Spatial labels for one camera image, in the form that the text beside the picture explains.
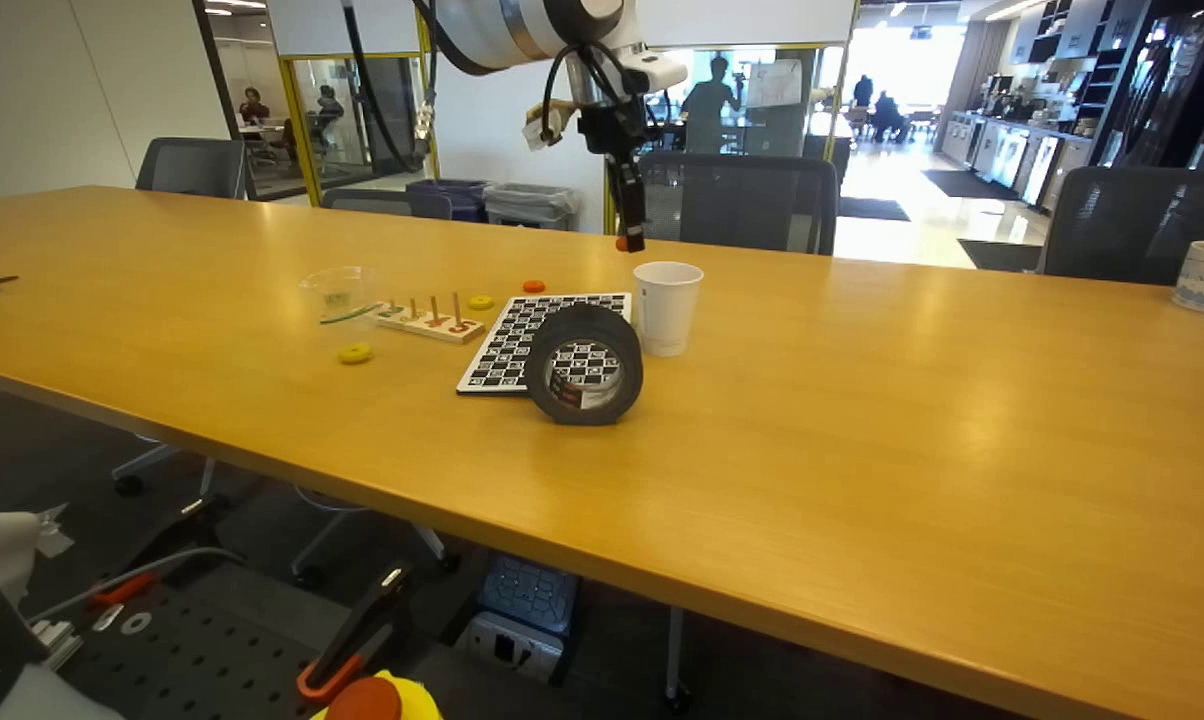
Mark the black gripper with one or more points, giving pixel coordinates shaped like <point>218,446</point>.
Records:
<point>622,135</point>

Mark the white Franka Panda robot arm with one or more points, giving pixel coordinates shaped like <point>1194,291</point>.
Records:
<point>507,26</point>

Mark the white paper cup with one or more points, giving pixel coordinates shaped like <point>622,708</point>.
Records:
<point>665,312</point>

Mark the clear plastic cup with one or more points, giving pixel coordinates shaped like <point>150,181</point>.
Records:
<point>341,284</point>

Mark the black tape roll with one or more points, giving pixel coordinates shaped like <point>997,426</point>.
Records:
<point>586,316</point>

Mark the standing person dark clothes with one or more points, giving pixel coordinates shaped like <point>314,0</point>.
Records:
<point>708,103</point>

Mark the dark grey office chair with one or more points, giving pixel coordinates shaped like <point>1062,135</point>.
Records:
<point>447,201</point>
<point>1134,221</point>
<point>194,165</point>

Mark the black white checkerboard marker board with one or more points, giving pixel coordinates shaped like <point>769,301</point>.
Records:
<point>507,341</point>

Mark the wooden number peg board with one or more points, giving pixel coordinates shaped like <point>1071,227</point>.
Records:
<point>427,321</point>

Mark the distant seated people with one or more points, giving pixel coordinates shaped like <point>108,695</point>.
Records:
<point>881,114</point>

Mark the seated person red shirt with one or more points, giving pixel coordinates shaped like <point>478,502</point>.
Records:
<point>249,107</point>

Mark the black office chair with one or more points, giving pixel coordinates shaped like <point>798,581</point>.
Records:
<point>362,544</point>
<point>163,473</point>

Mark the grey table leg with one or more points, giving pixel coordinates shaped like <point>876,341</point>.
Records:
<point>674,653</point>

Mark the blue white floor box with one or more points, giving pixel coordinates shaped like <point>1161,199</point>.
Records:
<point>512,643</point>

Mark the yellow red emergency stop button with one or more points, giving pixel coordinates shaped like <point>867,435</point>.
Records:
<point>406,702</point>

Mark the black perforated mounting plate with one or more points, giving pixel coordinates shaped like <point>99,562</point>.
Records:
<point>212,653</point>

